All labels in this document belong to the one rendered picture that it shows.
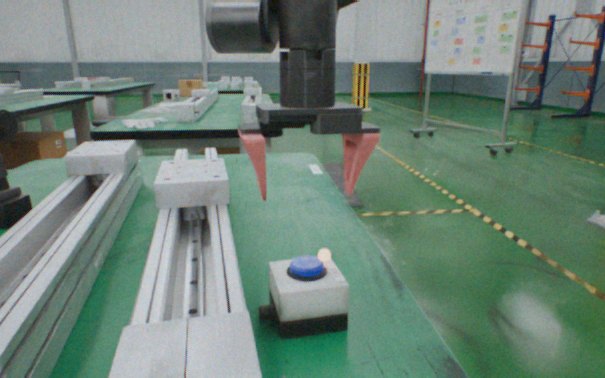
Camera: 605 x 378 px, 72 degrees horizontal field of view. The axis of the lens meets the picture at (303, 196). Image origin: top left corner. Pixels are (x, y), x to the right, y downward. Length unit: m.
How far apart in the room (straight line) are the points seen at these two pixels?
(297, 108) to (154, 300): 0.23
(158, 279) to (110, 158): 0.50
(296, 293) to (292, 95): 0.21
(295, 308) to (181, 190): 0.28
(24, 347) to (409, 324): 0.39
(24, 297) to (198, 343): 0.20
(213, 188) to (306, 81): 0.29
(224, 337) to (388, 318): 0.25
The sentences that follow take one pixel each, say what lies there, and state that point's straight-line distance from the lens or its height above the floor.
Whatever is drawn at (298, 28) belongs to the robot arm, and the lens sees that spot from 0.42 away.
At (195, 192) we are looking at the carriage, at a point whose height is 0.89.
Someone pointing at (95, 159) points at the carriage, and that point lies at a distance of 0.93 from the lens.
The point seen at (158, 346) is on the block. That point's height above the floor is 0.87.
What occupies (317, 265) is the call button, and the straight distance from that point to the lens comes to 0.49.
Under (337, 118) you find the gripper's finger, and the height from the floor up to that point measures 1.02.
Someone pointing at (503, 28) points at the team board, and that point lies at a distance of 5.86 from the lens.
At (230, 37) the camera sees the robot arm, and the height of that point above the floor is 1.10.
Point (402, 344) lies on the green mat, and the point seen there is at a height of 0.78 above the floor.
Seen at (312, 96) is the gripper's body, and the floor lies 1.04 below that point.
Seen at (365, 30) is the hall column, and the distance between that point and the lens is 10.56.
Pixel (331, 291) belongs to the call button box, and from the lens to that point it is 0.48.
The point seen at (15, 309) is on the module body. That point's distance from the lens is 0.47.
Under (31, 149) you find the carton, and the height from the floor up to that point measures 0.39.
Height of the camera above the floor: 1.07
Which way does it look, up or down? 17 degrees down
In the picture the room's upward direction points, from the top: straight up
